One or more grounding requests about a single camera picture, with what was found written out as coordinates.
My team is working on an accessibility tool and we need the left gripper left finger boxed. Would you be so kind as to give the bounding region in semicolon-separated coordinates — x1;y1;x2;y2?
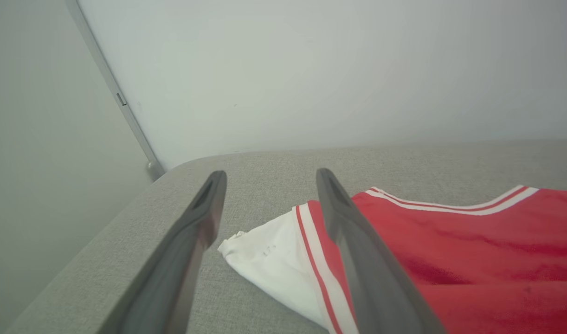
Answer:
98;170;228;334

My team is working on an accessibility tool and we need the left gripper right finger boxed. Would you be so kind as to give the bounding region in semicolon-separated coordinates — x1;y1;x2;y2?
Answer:
316;168;447;334

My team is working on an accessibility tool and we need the red and white shirt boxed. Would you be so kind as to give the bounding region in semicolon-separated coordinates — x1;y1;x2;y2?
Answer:
218;186;567;334

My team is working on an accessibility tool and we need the grey metal wall rail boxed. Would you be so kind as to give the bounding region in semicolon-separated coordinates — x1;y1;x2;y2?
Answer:
64;0;166;181

